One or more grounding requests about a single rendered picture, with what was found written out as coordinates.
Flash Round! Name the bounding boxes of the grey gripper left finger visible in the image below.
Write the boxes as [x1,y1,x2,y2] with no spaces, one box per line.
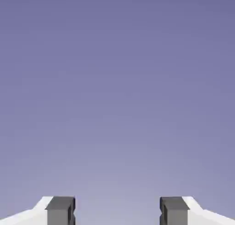
[0,196,76,225]

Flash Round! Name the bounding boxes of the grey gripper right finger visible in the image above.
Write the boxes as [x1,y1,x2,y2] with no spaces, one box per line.
[159,196,235,225]

